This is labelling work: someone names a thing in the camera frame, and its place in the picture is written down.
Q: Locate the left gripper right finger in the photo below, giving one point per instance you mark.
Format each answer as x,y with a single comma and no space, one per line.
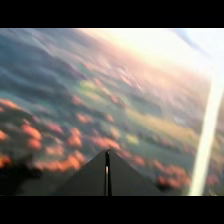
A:
128,180

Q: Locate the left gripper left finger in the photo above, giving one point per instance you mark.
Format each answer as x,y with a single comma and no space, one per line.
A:
90,180

